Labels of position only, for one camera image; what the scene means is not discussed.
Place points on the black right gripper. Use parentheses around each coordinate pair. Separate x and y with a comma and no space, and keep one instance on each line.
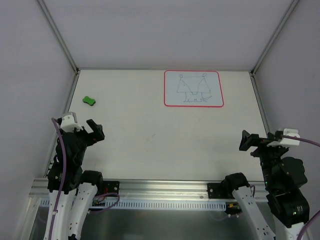
(258,141)

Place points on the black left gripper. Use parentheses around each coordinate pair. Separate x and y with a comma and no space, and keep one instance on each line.
(88,135)

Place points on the green whiteboard eraser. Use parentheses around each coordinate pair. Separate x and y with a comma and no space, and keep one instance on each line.
(89,101)

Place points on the pink framed whiteboard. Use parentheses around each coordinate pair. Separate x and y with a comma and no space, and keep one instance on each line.
(193,89)

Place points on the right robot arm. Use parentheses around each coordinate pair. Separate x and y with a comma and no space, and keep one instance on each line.
(282,176)

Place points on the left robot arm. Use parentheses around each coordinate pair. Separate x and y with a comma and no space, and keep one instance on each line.
(71,189)

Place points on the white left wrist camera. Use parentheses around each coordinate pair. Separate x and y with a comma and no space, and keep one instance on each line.
(69,122)

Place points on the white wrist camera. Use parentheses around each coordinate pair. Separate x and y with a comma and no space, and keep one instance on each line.
(69,122)
(286,138)

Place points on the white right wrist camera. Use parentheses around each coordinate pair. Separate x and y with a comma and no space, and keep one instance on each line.
(286,138)

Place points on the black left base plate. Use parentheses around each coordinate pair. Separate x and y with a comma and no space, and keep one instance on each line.
(109,186)

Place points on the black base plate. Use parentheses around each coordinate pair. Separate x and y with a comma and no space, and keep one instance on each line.
(216,191)
(109,186)

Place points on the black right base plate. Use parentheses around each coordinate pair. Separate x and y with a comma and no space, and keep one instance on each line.
(216,191)

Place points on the right aluminium frame post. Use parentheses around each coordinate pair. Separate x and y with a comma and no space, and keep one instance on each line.
(279,27)

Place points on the aluminium frame post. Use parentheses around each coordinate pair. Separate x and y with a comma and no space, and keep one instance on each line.
(279,27)
(56,32)

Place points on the white slotted cable duct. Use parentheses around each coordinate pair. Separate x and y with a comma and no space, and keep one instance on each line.
(177,205)

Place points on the aluminium mounting rail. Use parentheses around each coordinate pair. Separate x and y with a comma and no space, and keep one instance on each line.
(166,190)

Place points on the left aluminium frame post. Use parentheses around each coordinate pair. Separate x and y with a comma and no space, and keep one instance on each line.
(56,32)

